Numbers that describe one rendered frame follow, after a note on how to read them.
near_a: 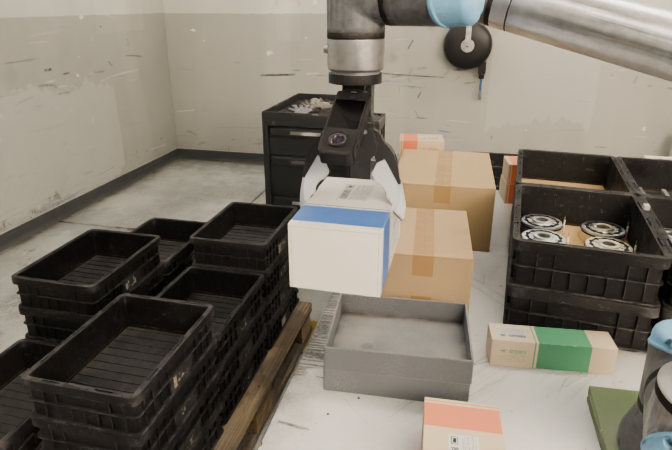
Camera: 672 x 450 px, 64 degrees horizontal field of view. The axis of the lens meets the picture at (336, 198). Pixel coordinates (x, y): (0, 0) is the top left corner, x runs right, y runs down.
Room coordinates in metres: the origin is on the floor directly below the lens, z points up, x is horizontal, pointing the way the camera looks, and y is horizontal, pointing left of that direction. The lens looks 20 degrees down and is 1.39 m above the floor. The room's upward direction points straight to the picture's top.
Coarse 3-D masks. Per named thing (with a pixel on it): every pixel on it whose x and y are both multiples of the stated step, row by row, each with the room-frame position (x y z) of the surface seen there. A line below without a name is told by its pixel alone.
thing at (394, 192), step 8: (384, 160) 0.69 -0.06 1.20; (376, 168) 0.69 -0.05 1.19; (384, 168) 0.69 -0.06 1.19; (376, 176) 0.69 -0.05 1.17; (384, 176) 0.69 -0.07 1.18; (392, 176) 0.69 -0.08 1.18; (384, 184) 0.69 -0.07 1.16; (392, 184) 0.69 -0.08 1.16; (400, 184) 0.69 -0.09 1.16; (392, 192) 0.69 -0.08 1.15; (400, 192) 0.69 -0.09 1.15; (392, 200) 0.69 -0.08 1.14; (400, 200) 0.69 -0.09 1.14; (400, 208) 0.69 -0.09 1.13; (400, 216) 0.69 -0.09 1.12
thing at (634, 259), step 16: (576, 192) 1.35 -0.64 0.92; (592, 192) 1.33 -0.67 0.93; (608, 192) 1.33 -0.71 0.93; (640, 208) 1.21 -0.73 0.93; (512, 240) 1.04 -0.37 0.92; (528, 240) 1.03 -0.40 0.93; (656, 240) 1.03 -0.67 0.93; (560, 256) 1.00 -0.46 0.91; (576, 256) 0.99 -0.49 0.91; (592, 256) 0.98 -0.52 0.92; (608, 256) 0.97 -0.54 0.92; (624, 256) 0.96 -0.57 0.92; (640, 256) 0.95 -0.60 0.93; (656, 256) 0.95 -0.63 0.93
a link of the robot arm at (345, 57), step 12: (324, 48) 0.73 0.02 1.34; (336, 48) 0.70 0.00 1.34; (348, 48) 0.69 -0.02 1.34; (360, 48) 0.69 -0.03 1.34; (372, 48) 0.70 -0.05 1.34; (384, 48) 0.72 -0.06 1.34; (336, 60) 0.70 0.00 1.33; (348, 60) 0.69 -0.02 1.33; (360, 60) 0.69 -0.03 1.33; (372, 60) 0.70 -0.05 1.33; (336, 72) 0.71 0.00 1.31; (348, 72) 0.70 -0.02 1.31; (360, 72) 0.70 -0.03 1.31; (372, 72) 0.70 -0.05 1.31
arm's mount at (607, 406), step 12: (588, 396) 0.81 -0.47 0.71; (600, 396) 0.79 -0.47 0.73; (612, 396) 0.79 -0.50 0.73; (624, 396) 0.78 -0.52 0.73; (636, 396) 0.78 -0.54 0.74; (600, 408) 0.76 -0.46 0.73; (612, 408) 0.76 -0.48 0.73; (624, 408) 0.76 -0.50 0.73; (600, 420) 0.73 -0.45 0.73; (612, 420) 0.73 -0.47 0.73; (600, 432) 0.71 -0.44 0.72; (612, 432) 0.71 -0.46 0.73; (600, 444) 0.70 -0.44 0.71; (612, 444) 0.68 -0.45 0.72
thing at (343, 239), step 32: (320, 192) 0.74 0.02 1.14; (352, 192) 0.74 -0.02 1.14; (384, 192) 0.74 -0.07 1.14; (288, 224) 0.62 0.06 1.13; (320, 224) 0.62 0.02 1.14; (352, 224) 0.62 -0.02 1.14; (384, 224) 0.62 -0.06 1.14; (320, 256) 0.61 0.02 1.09; (352, 256) 0.60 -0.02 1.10; (384, 256) 0.62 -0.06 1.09; (320, 288) 0.61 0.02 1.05; (352, 288) 0.60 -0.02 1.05
